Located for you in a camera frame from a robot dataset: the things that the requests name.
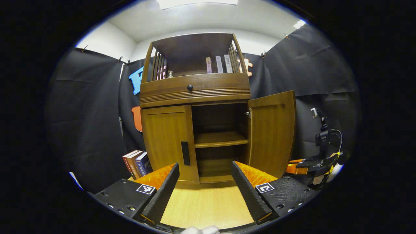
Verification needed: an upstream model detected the red white book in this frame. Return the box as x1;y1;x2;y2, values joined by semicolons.
123;150;138;179

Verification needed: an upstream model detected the brown book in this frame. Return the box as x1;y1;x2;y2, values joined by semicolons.
127;151;143;178

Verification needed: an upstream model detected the wooden drawer with black knob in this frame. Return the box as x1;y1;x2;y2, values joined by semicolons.
140;73;251;95

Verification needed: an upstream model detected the dark blue book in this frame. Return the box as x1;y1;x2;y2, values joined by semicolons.
135;152;153;177

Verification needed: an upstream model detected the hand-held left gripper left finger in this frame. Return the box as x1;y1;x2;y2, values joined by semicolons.
94;162;180;225

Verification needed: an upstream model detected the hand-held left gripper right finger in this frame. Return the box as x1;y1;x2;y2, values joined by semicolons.
231;161;320;225

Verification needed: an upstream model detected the black backdrop cloth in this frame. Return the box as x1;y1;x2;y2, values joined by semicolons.
45;24;361;195

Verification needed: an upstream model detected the wooden shoe cabinet door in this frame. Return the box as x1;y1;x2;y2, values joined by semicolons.
141;105;200;185
247;90;297;178

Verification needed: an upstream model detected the wooden double-door shoe cabinet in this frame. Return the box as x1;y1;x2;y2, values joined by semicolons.
140;32;251;189

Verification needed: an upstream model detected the ceiling light panel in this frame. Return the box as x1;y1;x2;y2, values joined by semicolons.
157;0;238;10

